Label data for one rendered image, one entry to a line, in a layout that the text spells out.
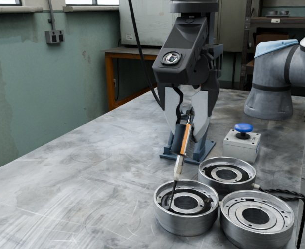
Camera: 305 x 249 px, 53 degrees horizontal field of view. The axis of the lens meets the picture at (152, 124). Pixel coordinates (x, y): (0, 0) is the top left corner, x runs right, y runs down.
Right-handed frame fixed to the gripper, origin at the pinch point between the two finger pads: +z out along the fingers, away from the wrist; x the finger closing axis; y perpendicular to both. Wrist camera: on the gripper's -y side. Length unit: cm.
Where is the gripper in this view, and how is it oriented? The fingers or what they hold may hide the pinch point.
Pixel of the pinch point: (185, 135)
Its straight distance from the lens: 50.0
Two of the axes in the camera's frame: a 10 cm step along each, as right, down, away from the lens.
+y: 4.4, -3.3, 8.4
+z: 0.2, 9.3, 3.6
